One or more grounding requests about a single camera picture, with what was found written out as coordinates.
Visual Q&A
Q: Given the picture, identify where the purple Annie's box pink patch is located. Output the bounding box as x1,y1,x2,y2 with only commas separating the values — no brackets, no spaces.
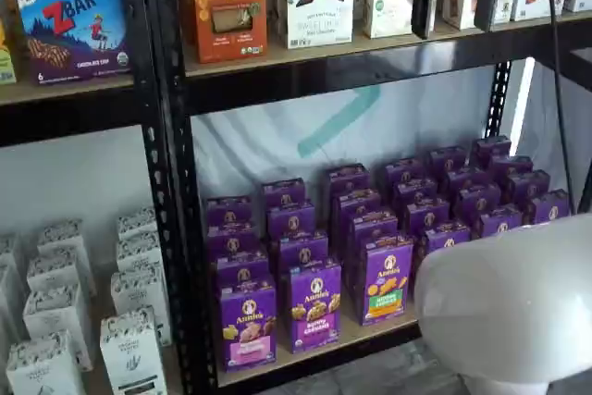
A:
218,276,278,374

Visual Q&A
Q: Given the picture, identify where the purple Annie's box green patch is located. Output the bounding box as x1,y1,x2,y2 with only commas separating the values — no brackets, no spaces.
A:
357,234,415,327

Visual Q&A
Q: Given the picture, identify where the white brown snack box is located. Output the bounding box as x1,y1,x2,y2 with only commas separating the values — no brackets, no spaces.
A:
436,0,485,31

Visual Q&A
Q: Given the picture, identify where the white chocolate thins box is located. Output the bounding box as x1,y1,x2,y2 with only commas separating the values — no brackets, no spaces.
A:
285,0,358,51

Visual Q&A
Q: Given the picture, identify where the purple Annie's snack box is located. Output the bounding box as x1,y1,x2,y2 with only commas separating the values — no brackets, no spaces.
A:
489,154,535,179
473,206,524,240
277,229,330,272
349,211,401,248
454,183,503,216
426,146,469,175
471,135,512,164
205,223,261,258
204,195,255,229
384,158,427,188
524,189,572,226
393,178,438,209
421,220,473,261
505,169,552,203
443,167,485,193
403,200,451,235
337,189,383,226
266,202,317,240
325,164,372,198
216,250,270,286
260,178,307,211

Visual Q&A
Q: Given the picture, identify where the blue purple Zbar box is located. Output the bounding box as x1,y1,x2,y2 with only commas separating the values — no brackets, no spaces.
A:
13,0,134,87

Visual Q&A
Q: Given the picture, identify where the black cable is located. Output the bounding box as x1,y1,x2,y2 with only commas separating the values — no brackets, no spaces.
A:
539,0,580,214

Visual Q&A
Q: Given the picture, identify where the white cloth teal stripe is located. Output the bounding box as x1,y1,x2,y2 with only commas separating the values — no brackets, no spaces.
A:
189,56,579,234

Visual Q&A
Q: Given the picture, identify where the white patterned carton box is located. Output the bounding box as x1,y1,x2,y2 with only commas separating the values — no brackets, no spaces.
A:
22,283,94,372
36,220,88,258
0,232,24,277
26,248,97,300
116,229,164,277
6,330,88,395
109,265,171,346
99,305,168,395
116,206,159,240

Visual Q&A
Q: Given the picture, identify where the yellow green snack box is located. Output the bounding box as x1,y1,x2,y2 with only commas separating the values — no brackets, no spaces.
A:
0,0,19,87

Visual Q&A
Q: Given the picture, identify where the orange snack box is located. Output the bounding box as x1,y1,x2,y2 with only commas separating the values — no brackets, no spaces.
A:
189,0,269,65

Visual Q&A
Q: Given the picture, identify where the purple Annie's bunny grahams box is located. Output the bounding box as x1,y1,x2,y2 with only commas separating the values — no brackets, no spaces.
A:
287,257,343,355

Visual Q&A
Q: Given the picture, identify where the black metal shelf rack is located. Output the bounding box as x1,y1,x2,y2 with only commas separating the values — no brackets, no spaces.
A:
150,0,592,395
0,0,195,395

